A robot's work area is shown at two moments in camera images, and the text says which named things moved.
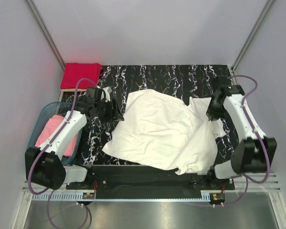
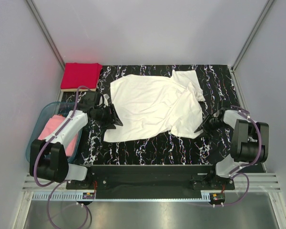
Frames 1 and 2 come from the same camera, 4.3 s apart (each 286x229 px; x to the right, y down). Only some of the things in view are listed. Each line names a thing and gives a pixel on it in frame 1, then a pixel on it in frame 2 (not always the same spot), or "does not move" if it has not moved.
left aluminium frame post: [46, 33] does not move
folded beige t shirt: [64, 90] does not move
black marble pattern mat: [104, 107] does not move
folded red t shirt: [72, 72] does not move
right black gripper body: [215, 110] -> [212, 124]
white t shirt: [161, 127] -> [148, 106]
